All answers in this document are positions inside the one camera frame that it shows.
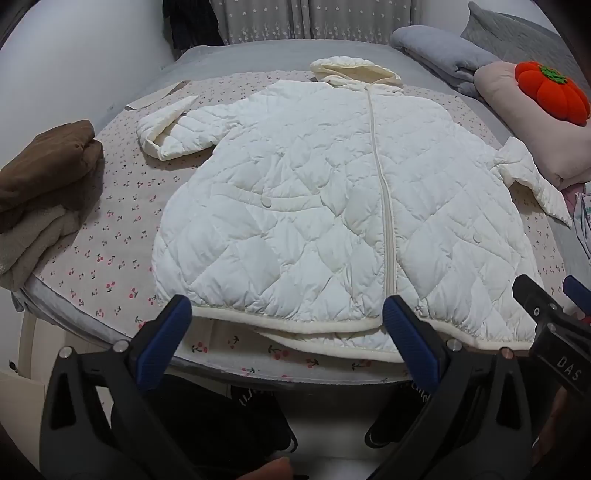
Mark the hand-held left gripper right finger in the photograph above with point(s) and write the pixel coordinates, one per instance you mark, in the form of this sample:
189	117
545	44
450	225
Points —
406	337

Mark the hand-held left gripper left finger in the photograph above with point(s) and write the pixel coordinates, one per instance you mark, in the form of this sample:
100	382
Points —
161	334

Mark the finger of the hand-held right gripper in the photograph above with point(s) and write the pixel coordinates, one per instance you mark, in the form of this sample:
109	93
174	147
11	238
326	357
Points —
531	295
577	293

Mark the white quilted hooded jacket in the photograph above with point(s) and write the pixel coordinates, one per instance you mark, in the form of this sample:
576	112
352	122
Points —
300	207

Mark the dark hanging clothes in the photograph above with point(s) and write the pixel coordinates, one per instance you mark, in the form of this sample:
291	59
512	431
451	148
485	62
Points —
189	23

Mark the person's left hand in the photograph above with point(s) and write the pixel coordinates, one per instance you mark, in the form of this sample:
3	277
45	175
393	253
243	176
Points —
274	468

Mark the pink patterned cloth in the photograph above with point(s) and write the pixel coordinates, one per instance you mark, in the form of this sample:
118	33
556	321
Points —
584	212

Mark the cherry print bed mat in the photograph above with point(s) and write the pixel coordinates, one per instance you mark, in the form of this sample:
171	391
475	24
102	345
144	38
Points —
115	240

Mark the beige fleece garment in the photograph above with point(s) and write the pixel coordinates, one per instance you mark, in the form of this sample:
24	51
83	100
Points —
27	249

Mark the pink folded quilt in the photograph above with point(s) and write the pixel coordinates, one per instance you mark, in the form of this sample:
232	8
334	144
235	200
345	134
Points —
521	124

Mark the orange pumpkin plush cushion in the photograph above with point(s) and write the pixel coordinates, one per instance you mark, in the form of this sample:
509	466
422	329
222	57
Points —
554	94

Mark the brown folded jacket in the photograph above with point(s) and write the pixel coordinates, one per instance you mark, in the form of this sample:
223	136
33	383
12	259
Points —
41	170

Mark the grey quilted pillow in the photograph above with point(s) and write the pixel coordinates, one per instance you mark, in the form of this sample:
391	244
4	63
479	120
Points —
503	32

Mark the grey folded blanket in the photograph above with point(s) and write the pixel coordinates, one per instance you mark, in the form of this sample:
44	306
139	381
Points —
434	48

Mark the grey bed sheet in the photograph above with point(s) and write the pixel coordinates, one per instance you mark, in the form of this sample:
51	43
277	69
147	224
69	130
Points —
258	55

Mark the grey star print curtain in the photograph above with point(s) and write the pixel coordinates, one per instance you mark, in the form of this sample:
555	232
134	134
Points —
323	18

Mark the white bed frame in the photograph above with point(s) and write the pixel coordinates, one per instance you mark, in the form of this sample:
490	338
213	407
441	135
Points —
23	383

